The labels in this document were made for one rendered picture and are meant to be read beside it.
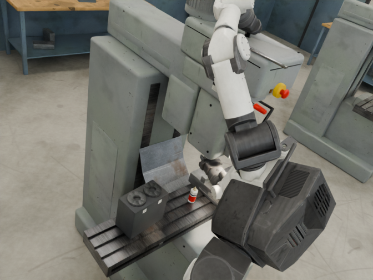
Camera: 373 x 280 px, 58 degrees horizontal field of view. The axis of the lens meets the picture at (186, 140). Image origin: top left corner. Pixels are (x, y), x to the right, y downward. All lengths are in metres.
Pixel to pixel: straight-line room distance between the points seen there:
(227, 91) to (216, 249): 0.45
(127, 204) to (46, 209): 1.56
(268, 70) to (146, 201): 0.81
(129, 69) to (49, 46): 3.50
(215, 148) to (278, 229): 0.67
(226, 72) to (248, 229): 0.46
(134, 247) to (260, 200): 0.82
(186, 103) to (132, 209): 0.54
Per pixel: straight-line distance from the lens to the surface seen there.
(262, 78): 1.28
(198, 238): 1.90
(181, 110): 1.64
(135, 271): 2.49
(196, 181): 2.01
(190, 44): 1.52
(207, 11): 1.53
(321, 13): 8.57
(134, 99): 1.75
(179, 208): 1.91
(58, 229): 2.94
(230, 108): 0.99
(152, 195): 1.64
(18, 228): 2.98
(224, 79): 0.98
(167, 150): 2.09
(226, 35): 1.02
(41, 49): 5.19
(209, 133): 1.56
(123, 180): 2.09
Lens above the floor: 2.29
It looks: 35 degrees down
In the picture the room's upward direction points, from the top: 15 degrees clockwise
